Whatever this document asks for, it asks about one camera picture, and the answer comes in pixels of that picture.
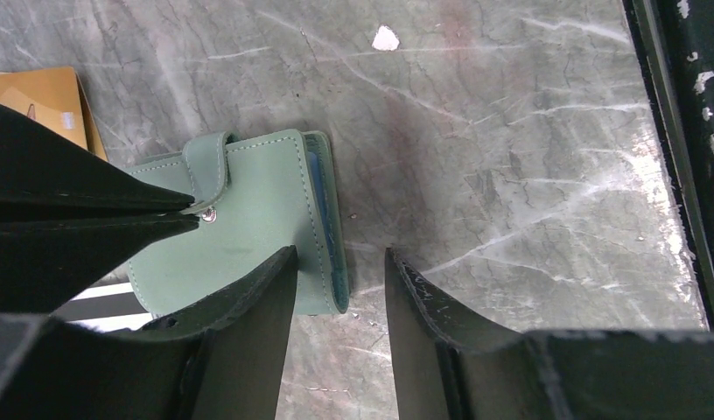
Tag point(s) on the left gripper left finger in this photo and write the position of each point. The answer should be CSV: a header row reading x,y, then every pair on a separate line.
x,y
219,358

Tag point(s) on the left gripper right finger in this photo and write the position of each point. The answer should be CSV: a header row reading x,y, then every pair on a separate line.
x,y
449,362

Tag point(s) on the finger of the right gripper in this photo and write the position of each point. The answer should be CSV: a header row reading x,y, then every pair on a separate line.
x,y
43,264
45,177

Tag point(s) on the green card holder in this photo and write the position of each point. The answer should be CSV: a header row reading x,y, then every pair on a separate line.
x,y
252,197

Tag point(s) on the orange card stack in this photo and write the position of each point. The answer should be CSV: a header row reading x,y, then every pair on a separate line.
x,y
55,98

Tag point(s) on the silver VIP card stack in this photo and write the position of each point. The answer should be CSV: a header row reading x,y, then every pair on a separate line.
x,y
106,308

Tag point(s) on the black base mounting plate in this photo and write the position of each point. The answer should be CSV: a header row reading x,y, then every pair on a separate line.
x,y
674,43

